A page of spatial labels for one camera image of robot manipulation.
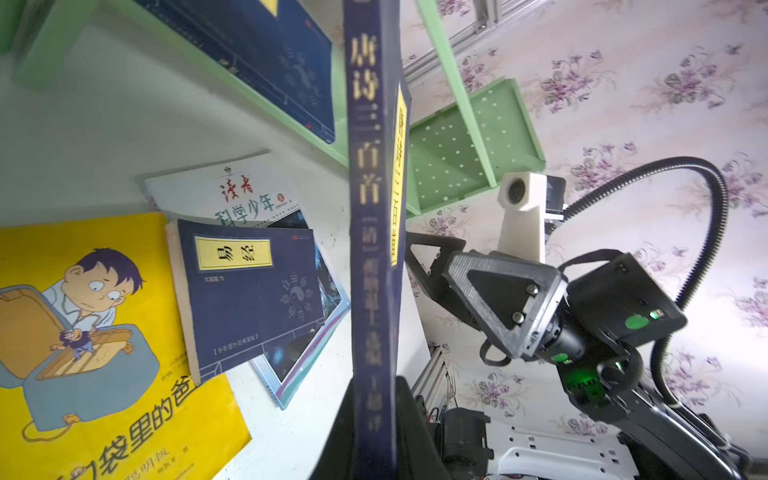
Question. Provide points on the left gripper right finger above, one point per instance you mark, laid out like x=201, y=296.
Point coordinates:
x=417, y=456

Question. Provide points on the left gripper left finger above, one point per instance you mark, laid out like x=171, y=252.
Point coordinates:
x=338, y=459

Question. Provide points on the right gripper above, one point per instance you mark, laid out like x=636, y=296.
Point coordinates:
x=518, y=303

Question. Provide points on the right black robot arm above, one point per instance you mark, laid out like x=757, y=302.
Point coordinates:
x=629, y=391

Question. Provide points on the green two-tier shelf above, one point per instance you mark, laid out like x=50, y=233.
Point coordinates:
x=469, y=146

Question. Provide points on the navy book yellow label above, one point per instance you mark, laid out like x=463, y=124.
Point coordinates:
x=241, y=290

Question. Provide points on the white blue magazine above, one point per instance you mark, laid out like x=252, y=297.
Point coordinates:
x=253, y=192

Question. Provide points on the yellow cartoon book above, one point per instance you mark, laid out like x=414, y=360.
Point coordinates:
x=95, y=382

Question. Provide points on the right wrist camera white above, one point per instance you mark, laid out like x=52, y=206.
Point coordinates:
x=531, y=202

